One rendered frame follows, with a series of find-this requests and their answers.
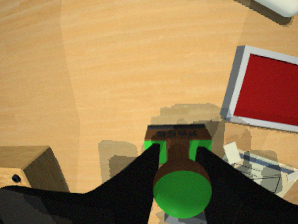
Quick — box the green-handled rubber stamp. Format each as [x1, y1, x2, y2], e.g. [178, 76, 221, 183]
[144, 124, 213, 218]

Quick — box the cream paper card taped to table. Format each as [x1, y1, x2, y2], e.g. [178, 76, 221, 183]
[222, 141, 298, 197]

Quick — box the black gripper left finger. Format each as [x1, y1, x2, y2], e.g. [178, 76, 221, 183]
[0, 144, 161, 224]

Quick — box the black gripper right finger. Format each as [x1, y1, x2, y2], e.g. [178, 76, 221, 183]
[194, 147, 298, 224]

